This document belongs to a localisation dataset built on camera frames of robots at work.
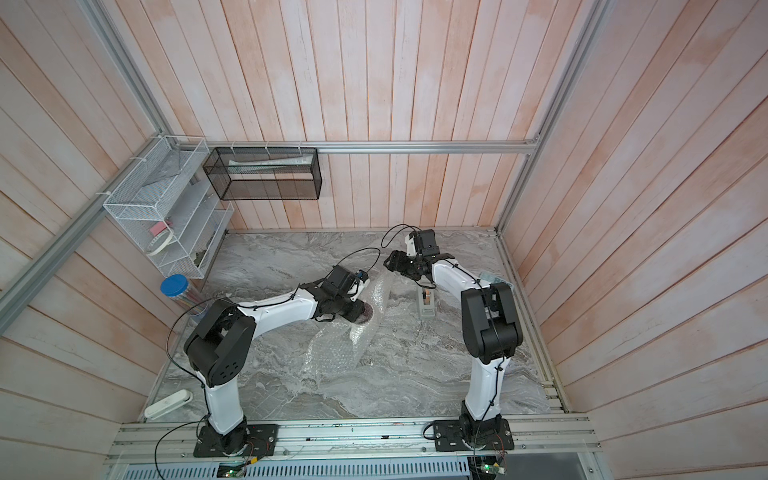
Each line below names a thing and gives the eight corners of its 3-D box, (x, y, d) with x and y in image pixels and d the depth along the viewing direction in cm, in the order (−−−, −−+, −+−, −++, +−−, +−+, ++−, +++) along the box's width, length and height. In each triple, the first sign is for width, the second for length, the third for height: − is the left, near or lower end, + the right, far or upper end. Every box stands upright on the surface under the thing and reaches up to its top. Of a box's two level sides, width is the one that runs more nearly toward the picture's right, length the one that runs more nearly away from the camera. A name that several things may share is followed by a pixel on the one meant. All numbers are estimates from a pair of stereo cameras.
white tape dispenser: (420, 318, 98) (422, 310, 93) (418, 297, 103) (419, 288, 99) (434, 318, 98) (437, 310, 93) (431, 297, 103) (434, 288, 99)
